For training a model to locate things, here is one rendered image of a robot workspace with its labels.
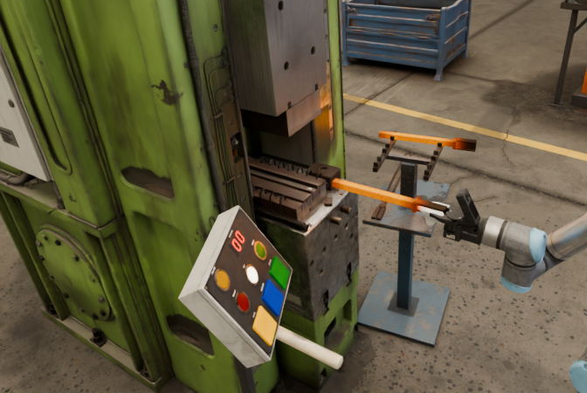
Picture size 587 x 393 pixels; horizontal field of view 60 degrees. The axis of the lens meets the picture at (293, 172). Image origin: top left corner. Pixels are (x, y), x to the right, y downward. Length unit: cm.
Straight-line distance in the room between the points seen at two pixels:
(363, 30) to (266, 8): 428
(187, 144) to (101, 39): 44
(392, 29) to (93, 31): 420
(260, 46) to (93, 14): 52
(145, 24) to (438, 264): 219
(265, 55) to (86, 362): 192
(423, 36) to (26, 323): 422
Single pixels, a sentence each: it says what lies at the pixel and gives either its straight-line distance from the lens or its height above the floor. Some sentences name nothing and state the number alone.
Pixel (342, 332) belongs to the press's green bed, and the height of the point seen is 16.
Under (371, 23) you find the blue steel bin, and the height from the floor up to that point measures 50.
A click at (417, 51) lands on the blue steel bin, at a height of 26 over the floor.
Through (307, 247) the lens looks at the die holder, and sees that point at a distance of 184.
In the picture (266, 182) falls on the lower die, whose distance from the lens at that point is 196.
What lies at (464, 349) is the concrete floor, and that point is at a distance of 267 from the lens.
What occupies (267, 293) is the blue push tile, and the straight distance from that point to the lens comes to 143.
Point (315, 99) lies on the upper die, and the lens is 175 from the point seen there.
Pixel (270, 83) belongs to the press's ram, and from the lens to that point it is 154.
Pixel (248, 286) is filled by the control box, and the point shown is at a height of 109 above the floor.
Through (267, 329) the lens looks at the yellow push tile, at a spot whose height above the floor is 100.
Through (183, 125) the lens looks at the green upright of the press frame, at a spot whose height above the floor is 142.
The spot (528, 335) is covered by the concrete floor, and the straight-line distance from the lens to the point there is 280.
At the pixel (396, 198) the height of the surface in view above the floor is 107.
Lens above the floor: 203
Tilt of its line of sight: 31 degrees down
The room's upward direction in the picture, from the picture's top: 6 degrees counter-clockwise
